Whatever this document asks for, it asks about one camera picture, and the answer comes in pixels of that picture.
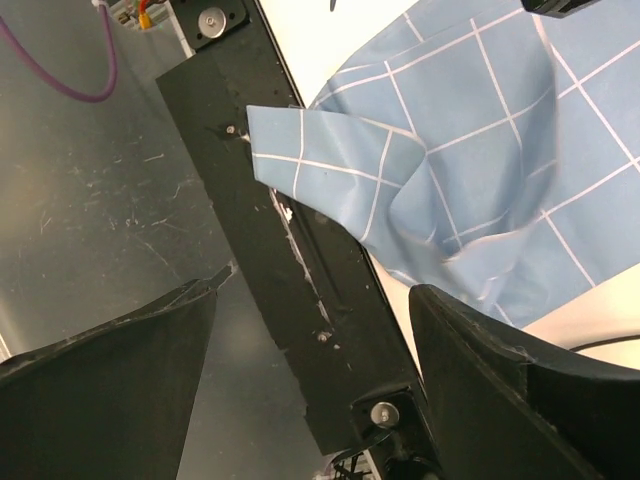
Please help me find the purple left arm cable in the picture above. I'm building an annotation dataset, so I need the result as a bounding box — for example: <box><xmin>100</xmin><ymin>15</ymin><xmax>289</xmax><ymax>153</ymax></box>
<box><xmin>0</xmin><ymin>0</ymin><xmax>120</xmax><ymax>104</ymax></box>

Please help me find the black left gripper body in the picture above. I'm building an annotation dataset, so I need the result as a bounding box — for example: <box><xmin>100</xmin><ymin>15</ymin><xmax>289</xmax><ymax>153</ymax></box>
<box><xmin>520</xmin><ymin>0</ymin><xmax>599</xmax><ymax>18</ymax></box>

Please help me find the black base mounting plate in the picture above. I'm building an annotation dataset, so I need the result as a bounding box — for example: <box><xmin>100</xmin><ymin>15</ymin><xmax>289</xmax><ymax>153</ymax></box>
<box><xmin>157</xmin><ymin>1</ymin><xmax>441</xmax><ymax>479</ymax></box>

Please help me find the blue checked cloth napkin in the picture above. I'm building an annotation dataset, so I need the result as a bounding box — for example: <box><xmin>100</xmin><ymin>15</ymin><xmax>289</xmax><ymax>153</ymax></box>
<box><xmin>247</xmin><ymin>1</ymin><xmax>639</xmax><ymax>328</ymax></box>

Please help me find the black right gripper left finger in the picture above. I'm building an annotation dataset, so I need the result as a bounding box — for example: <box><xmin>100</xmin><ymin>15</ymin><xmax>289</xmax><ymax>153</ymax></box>
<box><xmin>1</xmin><ymin>273</ymin><xmax>226</xmax><ymax>479</ymax></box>

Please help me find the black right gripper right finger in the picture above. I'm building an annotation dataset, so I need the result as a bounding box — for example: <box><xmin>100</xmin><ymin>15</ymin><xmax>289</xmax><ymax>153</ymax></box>
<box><xmin>409</xmin><ymin>285</ymin><xmax>639</xmax><ymax>479</ymax></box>

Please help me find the square white plate black rim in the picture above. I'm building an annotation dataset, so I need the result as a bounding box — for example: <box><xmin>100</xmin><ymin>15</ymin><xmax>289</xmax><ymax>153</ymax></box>
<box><xmin>524</xmin><ymin>265</ymin><xmax>640</xmax><ymax>369</ymax></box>

